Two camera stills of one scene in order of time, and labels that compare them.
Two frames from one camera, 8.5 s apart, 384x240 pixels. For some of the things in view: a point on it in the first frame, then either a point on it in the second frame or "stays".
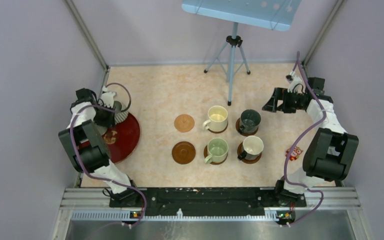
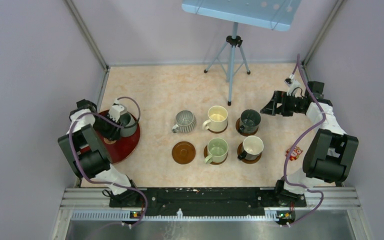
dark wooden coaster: (240, 150) stays
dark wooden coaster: (183, 152) stays
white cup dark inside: (252, 148) stays
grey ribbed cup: (120, 116) to (185, 122)
